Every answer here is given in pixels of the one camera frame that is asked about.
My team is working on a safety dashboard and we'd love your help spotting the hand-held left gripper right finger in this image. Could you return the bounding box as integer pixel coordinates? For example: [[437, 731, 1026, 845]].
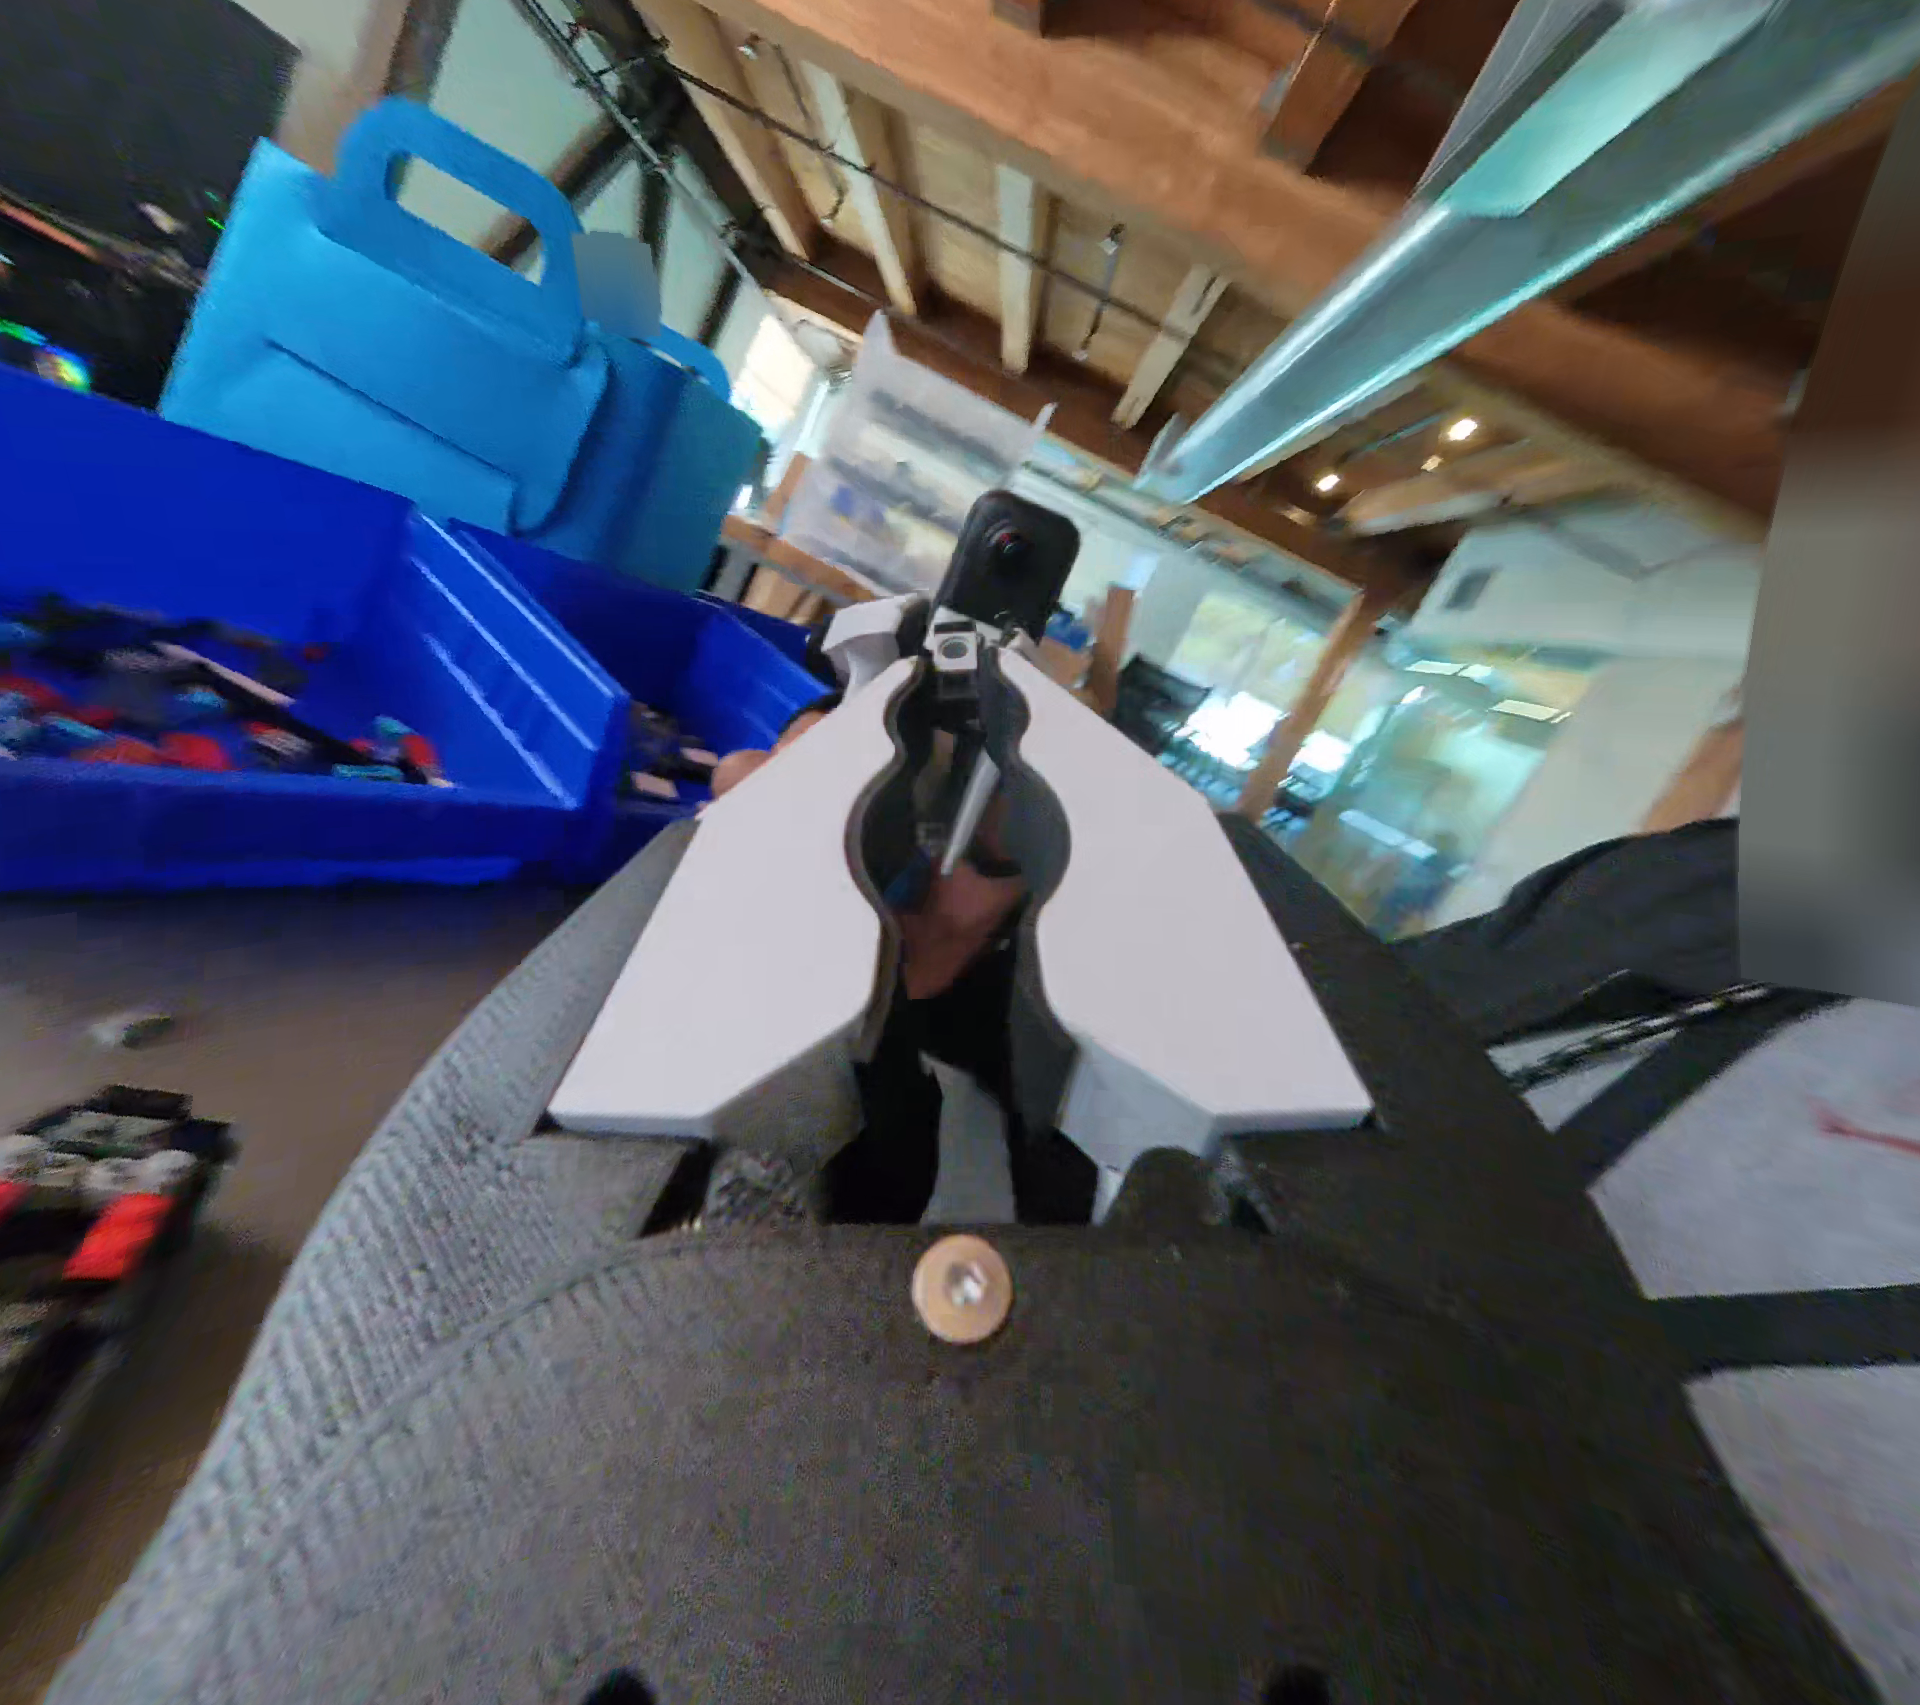
[[989, 652, 1377, 1218]]

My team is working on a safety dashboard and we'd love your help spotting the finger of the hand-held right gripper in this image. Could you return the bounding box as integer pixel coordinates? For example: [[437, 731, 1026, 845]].
[[822, 594, 935, 687]]

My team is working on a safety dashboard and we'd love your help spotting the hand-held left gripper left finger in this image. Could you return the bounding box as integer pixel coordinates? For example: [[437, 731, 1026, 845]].
[[543, 659, 920, 1137]]

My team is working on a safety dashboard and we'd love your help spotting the toy brick vehicle model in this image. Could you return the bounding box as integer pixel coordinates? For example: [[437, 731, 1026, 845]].
[[0, 1086, 233, 1557]]

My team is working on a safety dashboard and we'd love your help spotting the person's right forearm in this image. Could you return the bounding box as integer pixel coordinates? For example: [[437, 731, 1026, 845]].
[[1385, 817, 1750, 1063]]

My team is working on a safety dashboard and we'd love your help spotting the grey desk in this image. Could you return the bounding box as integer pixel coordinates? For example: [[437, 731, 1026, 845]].
[[0, 886, 632, 1705]]

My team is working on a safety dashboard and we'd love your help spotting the person's right hand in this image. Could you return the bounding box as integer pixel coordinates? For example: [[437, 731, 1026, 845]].
[[711, 713, 1033, 1005]]

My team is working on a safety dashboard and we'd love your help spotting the stack of clear storage boxes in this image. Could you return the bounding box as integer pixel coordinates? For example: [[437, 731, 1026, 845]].
[[780, 310, 1051, 597]]

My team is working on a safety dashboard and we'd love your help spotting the blue plastic bin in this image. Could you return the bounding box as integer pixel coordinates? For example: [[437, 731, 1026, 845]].
[[450, 521, 842, 889], [0, 363, 632, 897]]

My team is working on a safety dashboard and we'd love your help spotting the pile of dark toy bricks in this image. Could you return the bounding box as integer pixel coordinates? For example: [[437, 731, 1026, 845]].
[[621, 701, 722, 807]]

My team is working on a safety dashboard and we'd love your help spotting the small blue felt bag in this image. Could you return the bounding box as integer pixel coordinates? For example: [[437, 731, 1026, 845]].
[[510, 324, 767, 597]]

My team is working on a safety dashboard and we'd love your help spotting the large blue felt bag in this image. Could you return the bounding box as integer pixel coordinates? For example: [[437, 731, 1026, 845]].
[[156, 97, 609, 536]]

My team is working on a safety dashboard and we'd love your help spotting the pile of colourful toy bricks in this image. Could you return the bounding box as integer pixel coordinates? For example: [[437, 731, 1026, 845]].
[[0, 594, 451, 789]]

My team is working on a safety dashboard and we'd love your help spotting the person's grey top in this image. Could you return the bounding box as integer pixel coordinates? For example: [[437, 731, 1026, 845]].
[[1483, 984, 1920, 1705]]

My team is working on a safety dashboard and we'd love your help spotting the black patterned lanyard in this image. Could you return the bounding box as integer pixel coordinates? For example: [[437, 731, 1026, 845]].
[[1499, 984, 1779, 1093]]

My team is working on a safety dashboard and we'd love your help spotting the silver ventilation duct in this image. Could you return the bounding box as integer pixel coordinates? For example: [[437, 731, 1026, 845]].
[[1139, 0, 1920, 507]]

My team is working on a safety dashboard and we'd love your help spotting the black wall panel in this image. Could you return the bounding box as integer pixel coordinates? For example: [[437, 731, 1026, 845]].
[[0, 0, 302, 237]]

